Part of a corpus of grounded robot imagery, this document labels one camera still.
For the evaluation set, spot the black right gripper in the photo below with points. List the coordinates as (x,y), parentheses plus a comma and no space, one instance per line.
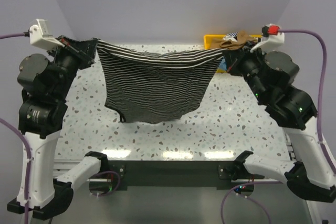
(232,56)

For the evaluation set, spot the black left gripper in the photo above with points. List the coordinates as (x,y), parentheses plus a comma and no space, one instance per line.
(84,50)

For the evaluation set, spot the black white striped tank top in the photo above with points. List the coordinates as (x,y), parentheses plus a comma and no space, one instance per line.
(153,88)

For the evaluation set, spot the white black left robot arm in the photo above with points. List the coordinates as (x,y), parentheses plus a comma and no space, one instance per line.
(46,81)

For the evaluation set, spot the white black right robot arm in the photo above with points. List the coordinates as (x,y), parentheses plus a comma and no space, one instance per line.
(270,77)

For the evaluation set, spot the blue tank top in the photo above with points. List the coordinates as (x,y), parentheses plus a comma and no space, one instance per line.
(222,67)

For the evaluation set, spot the tan tank top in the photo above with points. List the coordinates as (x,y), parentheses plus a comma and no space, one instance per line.
(242,39)

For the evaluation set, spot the navy white striped tank top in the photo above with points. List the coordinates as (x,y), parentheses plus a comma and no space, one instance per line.
(231,37)

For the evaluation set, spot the yellow plastic bin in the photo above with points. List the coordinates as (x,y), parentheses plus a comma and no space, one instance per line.
(208,39)

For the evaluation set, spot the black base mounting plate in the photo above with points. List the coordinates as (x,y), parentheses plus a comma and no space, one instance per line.
(218,174)

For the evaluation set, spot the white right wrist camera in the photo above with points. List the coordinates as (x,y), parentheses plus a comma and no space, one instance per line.
(271,39)

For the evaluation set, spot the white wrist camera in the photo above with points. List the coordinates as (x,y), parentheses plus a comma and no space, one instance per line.
(271,39)
(40,36)

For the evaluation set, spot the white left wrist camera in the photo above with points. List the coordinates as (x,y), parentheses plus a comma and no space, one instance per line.
(40,36)

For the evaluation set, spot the aluminium frame rail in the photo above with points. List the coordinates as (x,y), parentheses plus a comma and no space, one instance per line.
(291,148)

